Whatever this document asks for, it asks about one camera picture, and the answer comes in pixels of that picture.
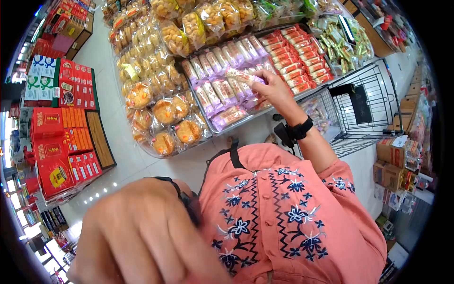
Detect person's right index finger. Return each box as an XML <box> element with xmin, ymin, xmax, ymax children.
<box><xmin>252</xmin><ymin>69</ymin><xmax>281</xmax><ymax>80</ymax></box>

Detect person's left hand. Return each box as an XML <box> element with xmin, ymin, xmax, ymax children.
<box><xmin>67</xmin><ymin>177</ymin><xmax>233</xmax><ymax>284</ymax></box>

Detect pile of green wrapped sweets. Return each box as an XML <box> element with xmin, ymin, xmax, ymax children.
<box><xmin>308</xmin><ymin>14</ymin><xmax>375</xmax><ymax>76</ymax></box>

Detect person's body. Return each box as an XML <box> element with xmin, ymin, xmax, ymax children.
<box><xmin>197</xmin><ymin>138</ymin><xmax>388</xmax><ymax>284</ymax></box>

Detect wooden counter with goods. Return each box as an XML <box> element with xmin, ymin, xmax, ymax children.
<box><xmin>341</xmin><ymin>0</ymin><xmax>421</xmax><ymax>58</ymax></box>

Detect stack of red gift boxes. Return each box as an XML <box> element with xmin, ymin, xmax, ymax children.
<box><xmin>30</xmin><ymin>58</ymin><xmax>118</xmax><ymax>207</ymax></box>

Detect black wire shopping cart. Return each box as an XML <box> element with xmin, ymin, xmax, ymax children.
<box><xmin>296</xmin><ymin>58</ymin><xmax>405</xmax><ymax>159</ymax></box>

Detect stack of brown cartons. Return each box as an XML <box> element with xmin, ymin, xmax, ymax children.
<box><xmin>372</xmin><ymin>136</ymin><xmax>423</xmax><ymax>193</ymax></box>

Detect pile of bagged golden pastries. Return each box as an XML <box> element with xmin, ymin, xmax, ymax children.
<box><xmin>102</xmin><ymin>0</ymin><xmax>256</xmax><ymax>158</ymax></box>

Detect heap of packets in cart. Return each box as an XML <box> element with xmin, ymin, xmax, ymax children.
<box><xmin>300</xmin><ymin>96</ymin><xmax>333</xmax><ymax>135</ymax></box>

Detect stack of white gift boxes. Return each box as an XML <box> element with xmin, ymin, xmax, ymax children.
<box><xmin>24</xmin><ymin>54</ymin><xmax>60</xmax><ymax>108</ymax></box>

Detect display of red cartons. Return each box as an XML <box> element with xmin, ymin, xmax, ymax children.
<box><xmin>31</xmin><ymin>0</ymin><xmax>97</xmax><ymax>61</ymax></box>

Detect pile of purple snack packs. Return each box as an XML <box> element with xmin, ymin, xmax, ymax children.
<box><xmin>181</xmin><ymin>35</ymin><xmax>279</xmax><ymax>133</ymax></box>

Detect full shop shelf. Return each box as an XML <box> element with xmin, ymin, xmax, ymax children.
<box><xmin>402</xmin><ymin>62</ymin><xmax>442</xmax><ymax>189</ymax></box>

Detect person's right thumb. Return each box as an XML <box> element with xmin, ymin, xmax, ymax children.
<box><xmin>253</xmin><ymin>79</ymin><xmax>271</xmax><ymax>95</ymax></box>

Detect pile of green bagged snacks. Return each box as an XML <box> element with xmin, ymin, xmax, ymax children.
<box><xmin>251</xmin><ymin>0</ymin><xmax>320</xmax><ymax>30</ymax></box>

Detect person's left fingers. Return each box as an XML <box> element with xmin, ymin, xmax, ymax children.
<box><xmin>67</xmin><ymin>213</ymin><xmax>233</xmax><ymax>284</ymax></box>

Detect person's right hand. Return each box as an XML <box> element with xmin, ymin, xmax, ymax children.
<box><xmin>250</xmin><ymin>69</ymin><xmax>305</xmax><ymax>125</ymax></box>

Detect black price sign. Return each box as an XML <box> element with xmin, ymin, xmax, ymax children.
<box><xmin>337</xmin><ymin>14</ymin><xmax>357</xmax><ymax>45</ymax></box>

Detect black wrist band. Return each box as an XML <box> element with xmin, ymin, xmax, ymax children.
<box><xmin>273</xmin><ymin>115</ymin><xmax>314</xmax><ymax>150</ymax></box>
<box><xmin>153</xmin><ymin>176</ymin><xmax>202</xmax><ymax>228</ymax></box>

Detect purple-edged snack packet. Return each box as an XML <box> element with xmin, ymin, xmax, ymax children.
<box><xmin>224</xmin><ymin>68</ymin><xmax>266</xmax><ymax>86</ymax></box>

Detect pile of red snack packs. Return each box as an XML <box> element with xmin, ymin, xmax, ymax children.
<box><xmin>260</xmin><ymin>24</ymin><xmax>335</xmax><ymax>96</ymax></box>

